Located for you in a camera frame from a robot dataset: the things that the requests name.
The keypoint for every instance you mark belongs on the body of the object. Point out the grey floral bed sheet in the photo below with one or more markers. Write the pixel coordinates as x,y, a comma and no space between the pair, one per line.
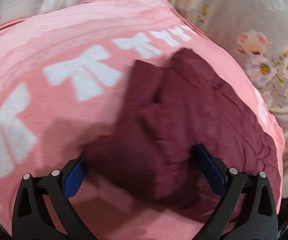
246,17

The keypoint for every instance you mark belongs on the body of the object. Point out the maroon puffer jacket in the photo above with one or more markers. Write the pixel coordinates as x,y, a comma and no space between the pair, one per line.
188,110

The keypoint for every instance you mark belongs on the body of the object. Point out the pink blanket with white bows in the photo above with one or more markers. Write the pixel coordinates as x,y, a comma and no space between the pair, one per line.
59,30

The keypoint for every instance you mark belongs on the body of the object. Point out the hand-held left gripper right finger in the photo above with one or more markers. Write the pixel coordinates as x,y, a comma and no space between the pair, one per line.
210,165

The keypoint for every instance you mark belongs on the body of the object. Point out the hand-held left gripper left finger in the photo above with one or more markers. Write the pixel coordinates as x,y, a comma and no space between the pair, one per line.
74,177

